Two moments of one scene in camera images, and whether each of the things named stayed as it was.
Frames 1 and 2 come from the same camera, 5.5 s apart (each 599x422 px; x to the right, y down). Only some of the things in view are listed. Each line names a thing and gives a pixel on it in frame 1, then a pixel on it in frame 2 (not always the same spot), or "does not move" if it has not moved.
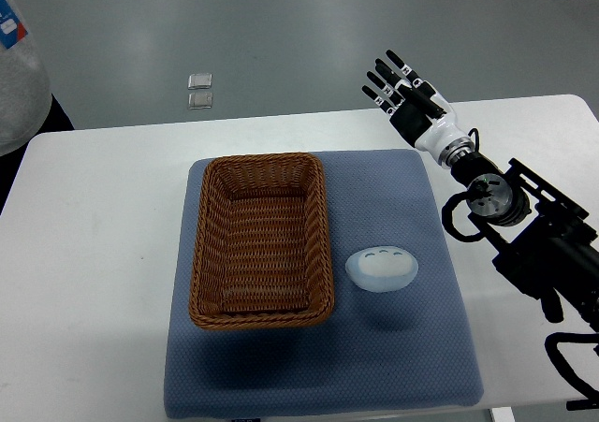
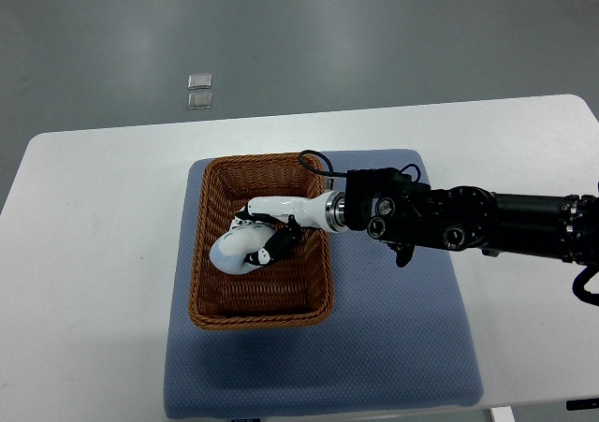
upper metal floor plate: (199, 80) does not move
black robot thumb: (428, 104) -> (245, 213)
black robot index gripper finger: (405, 70) -> (280, 242)
